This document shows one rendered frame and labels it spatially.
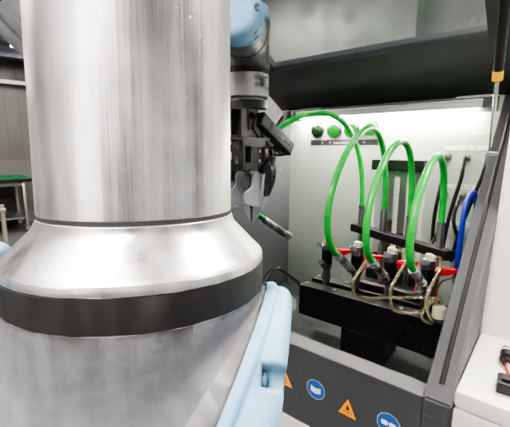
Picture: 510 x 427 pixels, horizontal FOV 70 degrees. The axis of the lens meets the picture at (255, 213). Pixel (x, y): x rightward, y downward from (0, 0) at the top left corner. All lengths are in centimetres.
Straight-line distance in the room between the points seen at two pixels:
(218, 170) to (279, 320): 7
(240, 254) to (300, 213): 116
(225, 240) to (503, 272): 72
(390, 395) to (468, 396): 12
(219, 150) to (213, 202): 2
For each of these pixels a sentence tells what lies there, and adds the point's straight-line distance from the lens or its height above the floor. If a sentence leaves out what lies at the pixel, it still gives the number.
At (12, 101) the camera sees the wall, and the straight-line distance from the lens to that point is 781.
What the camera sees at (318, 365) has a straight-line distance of 74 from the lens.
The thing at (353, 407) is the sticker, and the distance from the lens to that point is 74.
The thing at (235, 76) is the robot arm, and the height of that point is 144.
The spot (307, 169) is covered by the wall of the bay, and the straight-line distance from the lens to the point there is 128.
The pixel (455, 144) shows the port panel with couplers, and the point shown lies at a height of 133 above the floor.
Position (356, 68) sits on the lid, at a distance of 110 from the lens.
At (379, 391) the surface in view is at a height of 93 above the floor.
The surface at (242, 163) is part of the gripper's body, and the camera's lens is 60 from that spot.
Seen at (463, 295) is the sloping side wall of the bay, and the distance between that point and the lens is 73.
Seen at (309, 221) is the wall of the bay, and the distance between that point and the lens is 130.
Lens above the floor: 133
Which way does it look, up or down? 10 degrees down
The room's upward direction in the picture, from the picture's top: straight up
